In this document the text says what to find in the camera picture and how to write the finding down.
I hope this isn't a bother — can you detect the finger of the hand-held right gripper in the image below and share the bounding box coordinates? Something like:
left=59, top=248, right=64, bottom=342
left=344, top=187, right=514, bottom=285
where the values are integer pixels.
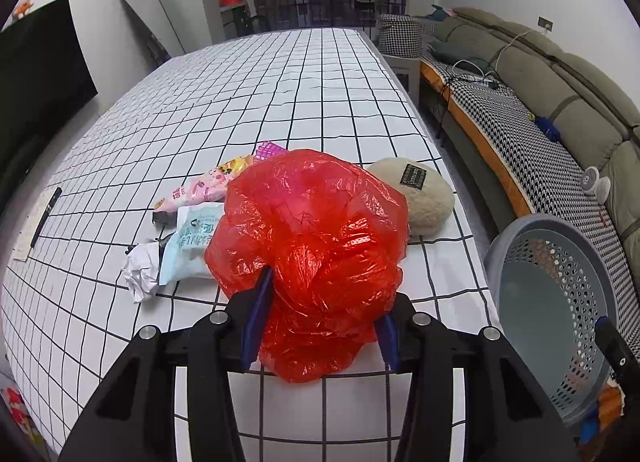
left=594, top=316, right=640, bottom=385

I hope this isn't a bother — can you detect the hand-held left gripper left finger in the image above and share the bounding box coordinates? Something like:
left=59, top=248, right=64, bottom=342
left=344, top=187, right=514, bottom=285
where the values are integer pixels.
left=59, top=267, right=275, bottom=462

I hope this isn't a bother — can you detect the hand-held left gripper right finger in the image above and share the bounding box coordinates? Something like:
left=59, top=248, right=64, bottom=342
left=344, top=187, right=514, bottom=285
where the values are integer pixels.
left=374, top=292, right=581, bottom=462

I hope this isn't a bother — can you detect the red plastic bag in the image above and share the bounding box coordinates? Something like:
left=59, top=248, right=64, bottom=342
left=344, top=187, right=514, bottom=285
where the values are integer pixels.
left=204, top=148, right=411, bottom=384

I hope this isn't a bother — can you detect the grey perforated plastic basket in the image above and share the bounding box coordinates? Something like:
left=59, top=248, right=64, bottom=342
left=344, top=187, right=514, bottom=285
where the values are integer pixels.
left=484, top=213, right=630, bottom=425

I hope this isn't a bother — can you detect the light blue wipes packet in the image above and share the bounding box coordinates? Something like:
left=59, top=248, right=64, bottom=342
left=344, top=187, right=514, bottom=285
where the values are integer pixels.
left=159, top=202, right=228, bottom=287

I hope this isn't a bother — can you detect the white paper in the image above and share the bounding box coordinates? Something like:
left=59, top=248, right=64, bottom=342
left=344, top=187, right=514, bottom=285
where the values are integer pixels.
left=121, top=241, right=162, bottom=304

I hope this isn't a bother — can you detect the pink snack packet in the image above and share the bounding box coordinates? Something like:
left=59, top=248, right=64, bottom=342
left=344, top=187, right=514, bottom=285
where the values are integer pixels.
left=152, top=155, right=256, bottom=214

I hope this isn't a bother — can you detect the beige plush round cushion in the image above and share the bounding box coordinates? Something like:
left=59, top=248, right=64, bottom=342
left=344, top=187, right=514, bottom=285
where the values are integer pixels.
left=367, top=156, right=457, bottom=235

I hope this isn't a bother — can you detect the pink plastic mesh cone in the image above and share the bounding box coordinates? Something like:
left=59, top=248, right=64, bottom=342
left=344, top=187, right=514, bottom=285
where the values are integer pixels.
left=252, top=141, right=287, bottom=165

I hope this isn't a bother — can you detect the orange and blue item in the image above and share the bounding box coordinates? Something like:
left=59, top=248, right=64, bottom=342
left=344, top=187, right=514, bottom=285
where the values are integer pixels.
left=577, top=382, right=626, bottom=445

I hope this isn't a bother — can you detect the small white round fan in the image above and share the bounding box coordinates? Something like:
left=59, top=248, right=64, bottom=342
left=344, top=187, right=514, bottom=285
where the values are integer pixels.
left=580, top=166, right=612, bottom=203

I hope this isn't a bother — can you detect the small blue object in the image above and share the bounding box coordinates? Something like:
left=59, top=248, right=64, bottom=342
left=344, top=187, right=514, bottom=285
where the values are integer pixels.
left=532, top=115, right=561, bottom=142

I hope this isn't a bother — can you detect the black pen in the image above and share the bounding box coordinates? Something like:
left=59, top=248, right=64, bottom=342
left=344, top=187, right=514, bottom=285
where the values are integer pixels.
left=30, top=187, right=63, bottom=248

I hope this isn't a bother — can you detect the houndstooth sofa cover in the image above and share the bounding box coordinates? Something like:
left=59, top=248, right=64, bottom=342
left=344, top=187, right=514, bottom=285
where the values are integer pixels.
left=420, top=55, right=640, bottom=343

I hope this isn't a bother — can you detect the red printed object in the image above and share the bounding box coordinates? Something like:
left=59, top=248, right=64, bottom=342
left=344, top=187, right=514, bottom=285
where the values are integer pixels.
left=0, top=386, right=32, bottom=443

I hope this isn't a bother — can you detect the olive green sofa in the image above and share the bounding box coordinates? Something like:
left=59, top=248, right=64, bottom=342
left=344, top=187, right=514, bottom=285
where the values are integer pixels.
left=420, top=6, right=640, bottom=263

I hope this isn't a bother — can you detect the white plastic stool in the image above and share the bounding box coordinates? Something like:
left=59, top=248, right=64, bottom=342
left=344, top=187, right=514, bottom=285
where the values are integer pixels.
left=385, top=53, right=422, bottom=106

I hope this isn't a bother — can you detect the black power strip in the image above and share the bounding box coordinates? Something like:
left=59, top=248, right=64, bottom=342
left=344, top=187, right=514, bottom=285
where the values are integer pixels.
left=435, top=71, right=501, bottom=140

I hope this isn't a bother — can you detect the white low cabinet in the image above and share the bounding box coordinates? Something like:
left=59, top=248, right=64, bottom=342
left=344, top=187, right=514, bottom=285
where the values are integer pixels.
left=220, top=5, right=251, bottom=38

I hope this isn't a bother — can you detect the dark teal pillow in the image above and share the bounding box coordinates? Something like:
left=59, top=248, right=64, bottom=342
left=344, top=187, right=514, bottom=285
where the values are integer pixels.
left=427, top=38, right=488, bottom=68

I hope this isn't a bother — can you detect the houndstooth square cushion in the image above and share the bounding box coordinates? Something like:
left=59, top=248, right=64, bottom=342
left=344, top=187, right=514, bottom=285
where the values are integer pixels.
left=376, top=14, right=426, bottom=59

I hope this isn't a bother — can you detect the black flat television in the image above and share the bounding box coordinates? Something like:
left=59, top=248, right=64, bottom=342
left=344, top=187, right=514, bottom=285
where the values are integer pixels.
left=0, top=0, right=99, bottom=203

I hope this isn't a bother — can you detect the leaning wall mirror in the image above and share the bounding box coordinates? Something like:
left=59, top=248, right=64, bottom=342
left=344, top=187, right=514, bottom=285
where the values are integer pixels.
left=120, top=0, right=187, bottom=68

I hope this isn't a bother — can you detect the white charging cable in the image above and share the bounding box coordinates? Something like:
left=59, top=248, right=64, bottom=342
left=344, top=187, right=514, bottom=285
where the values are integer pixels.
left=452, top=31, right=536, bottom=80

